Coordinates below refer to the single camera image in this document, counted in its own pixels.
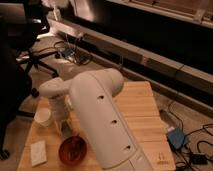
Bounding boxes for blue device on floor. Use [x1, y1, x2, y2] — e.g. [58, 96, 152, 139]
[61, 48, 74, 59]

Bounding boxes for blue box on floor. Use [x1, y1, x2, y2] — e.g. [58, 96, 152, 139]
[166, 128, 189, 150]

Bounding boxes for black floor cable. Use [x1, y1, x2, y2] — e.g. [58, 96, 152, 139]
[159, 99, 213, 171]

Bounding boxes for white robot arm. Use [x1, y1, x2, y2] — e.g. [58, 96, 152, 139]
[39, 68, 154, 171]

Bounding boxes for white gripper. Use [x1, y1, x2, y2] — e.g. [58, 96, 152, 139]
[49, 96, 73, 135]

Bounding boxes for white paper cup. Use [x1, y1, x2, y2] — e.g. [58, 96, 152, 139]
[34, 108, 52, 127]

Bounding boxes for white sponge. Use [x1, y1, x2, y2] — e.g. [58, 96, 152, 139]
[30, 140, 47, 167]

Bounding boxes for dark red bowl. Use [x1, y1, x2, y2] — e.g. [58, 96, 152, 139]
[58, 136, 87, 166]

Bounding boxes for black office chair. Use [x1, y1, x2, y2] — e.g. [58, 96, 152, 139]
[0, 0, 58, 160]

